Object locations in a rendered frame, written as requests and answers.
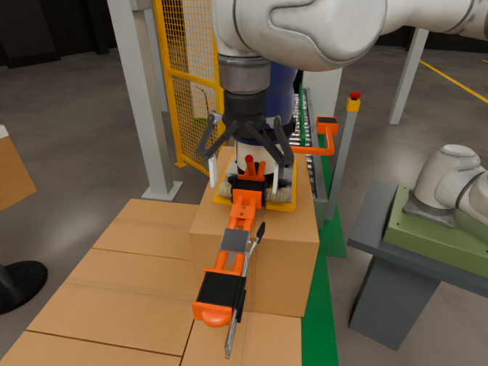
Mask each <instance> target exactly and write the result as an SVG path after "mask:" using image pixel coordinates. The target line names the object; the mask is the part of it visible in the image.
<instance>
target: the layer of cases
mask: <svg viewBox="0 0 488 366"><path fill-rule="evenodd" d="M198 208H199V205H192V204H183V203H170V202H162V201H154V200H140V199H131V200H130V201H129V202H128V203H127V204H126V205H125V207H124V208H123V209H122V211H121V212H120V213H119V214H118V215H117V216H116V218H115V219H114V220H113V222H112V223H111V224H110V226H109V227H108V228H107V229H106V230H105V231H104V233H103V234H102V235H101V237H100V238H99V239H98V241H97V242H96V243H95V244H94V245H93V246H92V248H91V249H90V250H89V252H88V253H87V254H86V255H85V256H84V257H83V259H82V260H81V261H80V263H79V264H78V265H77V267H76V268H75V269H74V270H73V271H72V272H71V274H70V275H69V276H68V278H67V279H66V280H65V281H64V283H63V284H62V285H61V286H60V287H59V289H58V290H57V291H56V293H55V294H54V295H53V296H52V297H51V298H50V300H49V301H48V302H47V304H46V305H45V306H44V308H43V309H42V310H41V311H40V312H39V313H38V315H37V316H36V318H35V319H34V320H33V321H32V323H31V324H29V326H28V327H27V329H26V330H27V331H24V332H23V334H22V335H21V336H20V337H19V338H18V340H17V341H16V342H15V344H14V345H13V346H12V348H11V349H10V350H9V351H8V352H7V353H6V355H5V356H4V357H3V358H2V360H1V361H0V366H302V364H301V317H297V316H290V315H282V314H268V313H261V312H247V311H243V314H242V318H241V322H240V323H238V322H237V324H236V328H235V335H234V339H233V343H232V349H231V353H230V358H229V359H225V350H224V345H225V342H226V339H227V333H228V329H229V325H223V326H221V327H216V328H215V327H211V326H209V325H207V324H205V323H204V321H200V320H194V316H193V312H192V302H193V301H196V300H197V297H198V285H197V280H196V275H195V266H194V261H193V256H192V247H191V242H190V229H191V226H192V223H193V222H194V219H195V216H196V213H197V211H198Z"/></svg>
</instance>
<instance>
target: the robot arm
mask: <svg viewBox="0 0 488 366"><path fill-rule="evenodd" d="M210 7H211V24H212V30H213V36H214V38H215V40H216V46H217V53H218V56H217V60H218V67H219V85H220V87H221V88H223V89H224V114H221V113H217V112H216V111H215V110H212V111H211V112H210V113H209V115H208V120H207V126H206V129H205V131H204V133H203V135H202V138H201V140H200V142H199V144H198V147H197V149H196V151H195V155H196V156H201V157H203V158H204V161H205V169H206V171H208V172H210V180H211V187H212V188H214V187H215V184H216V182H217V172H216V154H214V153H215V152H216V151H217V150H218V149H219V147H220V146H221V145H222V144H223V143H224V142H225V141H226V140H227V139H228V138H229V137H230V136H231V135H233V136H234V137H235V138H243V137H244V138H246V139H251V138H253V137H255V138H256V140H257V141H258V142H260V143H261V144H262V145H263V146H264V148H265V149H266V150H267V152H268V153H269V154H270V155H271V156H272V157H273V158H274V160H275V165H274V182H273V192H272V194H276V191H277V179H282V178H283V174H284V167H285V165H286V164H293V163H294V154H293V151H292V150H291V147H290V145H289V142H288V140H287V137H286V135H285V132H284V131H283V129H282V126H281V116H280V115H279V114H277V115H275V116H272V117H266V116H265V113H264V106H265V89H266V88H267V87H268V86H269V83H270V69H271V61H273V62H276V63H278V64H281V65H284V66H287V67H290V68H295V69H298V70H304V71H309V72H324V71H330V70H336V69H339V68H343V67H345V66H347V65H350V64H352V63H353V62H355V61H357V60H358V59H359V58H361V57H362V56H364V55H365V54H366V53H367V52H368V51H369V50H370V49H371V48H372V46H373V45H374V43H375V42H376V41H377V39H378V37H379V36H382V35H384V34H387V33H391V32H393V31H395V30H397V29H399V28H401V27H402V26H403V25H407V26H412V27H416V28H422V29H425V30H427V31H431V32H435V33H447V34H459V35H461V36H465V37H469V38H477V39H480V40H484V41H488V0H210ZM219 121H222V122H223V123H224V125H225V126H226V127H227V128H226V129H225V131H224V132H223V133H222V134H221V136H220V137H219V138H218V139H217V140H216V141H215V142H214V143H213V144H212V145H211V146H210V147H209V148H208V149H207V150H206V149H204V148H205V146H206V143H207V141H208V139H209V137H210V135H211V132H212V131H213V129H214V126H215V125H216V124H218V123H219ZM266 123H268V124H269V125H270V128H272V129H274V133H275V135H276V137H277V140H278V142H279V143H280V146H281V148H282V151H283V153H284V155H285V156H284V155H283V154H282V153H281V152H280V151H279V149H278V148H277V147H276V145H275V144H274V143H273V141H272V140H271V139H270V138H269V137H268V136H267V134H266V132H265V130H264V129H263V127H264V126H265V125H266ZM480 163H481V160H480V158H479V156H478V155H477V154H476V153H475V152H474V151H473V150H472V149H471V148H469V147H465V146H462V145H445V146H443V147H441V148H439V149H438V150H437V151H435V152H434V153H433V154H432V155H431V156H430V157H429V158H428V160H427V161H426V162H425V164H424V165H423V167H422V169H421V171H420V174H419V176H418V180H417V182H416V185H415V189H411V190H410V191H409V194H410V196H409V198H408V201H407V204H406V205H405V206H404V207H403V208H402V212H403V213H405V214H411V215H414V216H418V217H420V218H423V219H427V220H429V221H432V222H435V223H437V224H441V225H443V226H445V227H447V228H450V229H454V228H455V227H456V223H455V215H456V210H457V209H459V210H460V211H462V212H463V213H465V214H466V215H468V216H470V217H471V218H472V219H474V220H476V221H477V222H479V223H481V224H483V225H484V226H486V227H488V171H486V170H485V169H484V168H483V167H482V166H480Z"/></svg>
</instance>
